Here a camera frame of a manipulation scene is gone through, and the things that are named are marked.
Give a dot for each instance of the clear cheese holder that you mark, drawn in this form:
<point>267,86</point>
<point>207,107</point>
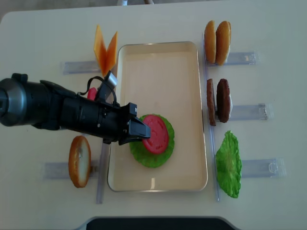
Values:
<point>79,67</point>

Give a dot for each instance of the clear patty holder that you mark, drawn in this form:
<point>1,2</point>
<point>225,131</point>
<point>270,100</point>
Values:
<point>261,111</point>

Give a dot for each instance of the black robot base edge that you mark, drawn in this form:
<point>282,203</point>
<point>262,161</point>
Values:
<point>156,223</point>

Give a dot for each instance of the thin brown meat patty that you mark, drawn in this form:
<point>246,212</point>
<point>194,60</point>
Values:
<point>211,102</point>

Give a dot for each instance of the clear long rail left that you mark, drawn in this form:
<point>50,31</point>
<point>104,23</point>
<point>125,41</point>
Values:
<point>102,172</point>

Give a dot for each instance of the clear bun holder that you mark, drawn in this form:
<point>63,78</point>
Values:
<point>242,58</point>

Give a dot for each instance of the clear lettuce holder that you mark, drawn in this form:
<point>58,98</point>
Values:
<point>263,168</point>

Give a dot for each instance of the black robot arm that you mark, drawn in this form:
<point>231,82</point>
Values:
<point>46,105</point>

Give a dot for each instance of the orange bun slice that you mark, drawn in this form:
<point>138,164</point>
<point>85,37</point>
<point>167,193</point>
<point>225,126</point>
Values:
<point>223,41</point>
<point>210,42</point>

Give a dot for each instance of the standing toasted bread slice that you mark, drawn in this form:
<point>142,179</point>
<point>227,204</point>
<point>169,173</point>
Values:
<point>79,161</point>

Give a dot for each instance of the cream rectangular tray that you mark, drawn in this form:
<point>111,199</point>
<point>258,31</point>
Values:
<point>163,80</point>

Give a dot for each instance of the orange bun slice inner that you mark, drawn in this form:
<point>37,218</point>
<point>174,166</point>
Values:
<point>223,41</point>

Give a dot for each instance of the green lettuce leaf on tray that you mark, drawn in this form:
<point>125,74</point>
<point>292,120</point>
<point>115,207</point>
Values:
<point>147,159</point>

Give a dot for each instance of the red tomato slice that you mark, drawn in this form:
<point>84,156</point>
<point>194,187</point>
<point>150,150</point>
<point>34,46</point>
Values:
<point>159,139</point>
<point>92,93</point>

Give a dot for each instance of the orange bun slice outer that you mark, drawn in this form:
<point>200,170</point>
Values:
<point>210,42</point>

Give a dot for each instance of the clear bread holder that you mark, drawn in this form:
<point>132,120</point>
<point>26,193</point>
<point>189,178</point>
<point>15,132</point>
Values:
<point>60,170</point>

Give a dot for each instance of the orange cheese slice right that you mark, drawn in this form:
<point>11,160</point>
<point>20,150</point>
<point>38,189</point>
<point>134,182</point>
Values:
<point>111,55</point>

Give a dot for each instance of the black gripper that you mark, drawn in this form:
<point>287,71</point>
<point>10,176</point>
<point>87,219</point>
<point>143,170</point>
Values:
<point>112,123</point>

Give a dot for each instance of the dark brown meat patty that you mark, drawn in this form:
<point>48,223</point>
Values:
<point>223,100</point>

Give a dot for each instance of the orange cheese slice left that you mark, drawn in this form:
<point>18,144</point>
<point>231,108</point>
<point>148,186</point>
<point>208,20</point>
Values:
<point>100,49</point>

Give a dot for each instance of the orange cheese slice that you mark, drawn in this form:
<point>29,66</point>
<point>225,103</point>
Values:
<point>111,55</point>
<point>100,49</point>

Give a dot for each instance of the standing green lettuce leaf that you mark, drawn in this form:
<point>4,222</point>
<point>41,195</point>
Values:
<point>229,165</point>

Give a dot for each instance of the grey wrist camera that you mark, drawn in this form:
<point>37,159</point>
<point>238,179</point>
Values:
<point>111,79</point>

